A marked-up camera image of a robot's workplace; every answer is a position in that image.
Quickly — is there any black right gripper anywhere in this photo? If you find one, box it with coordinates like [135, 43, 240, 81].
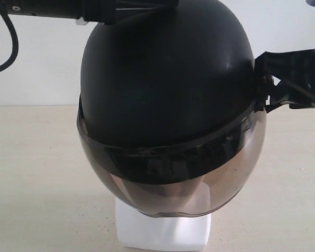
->
[76, 0, 179, 26]

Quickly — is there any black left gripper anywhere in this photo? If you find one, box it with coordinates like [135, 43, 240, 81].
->
[255, 49, 315, 113]

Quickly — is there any black helmet with tinted visor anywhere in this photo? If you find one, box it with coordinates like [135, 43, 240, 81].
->
[77, 1, 266, 217]

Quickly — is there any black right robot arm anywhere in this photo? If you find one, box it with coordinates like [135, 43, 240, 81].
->
[4, 1, 298, 118]

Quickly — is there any white mannequin head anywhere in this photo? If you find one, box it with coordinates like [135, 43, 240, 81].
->
[115, 199, 211, 251]

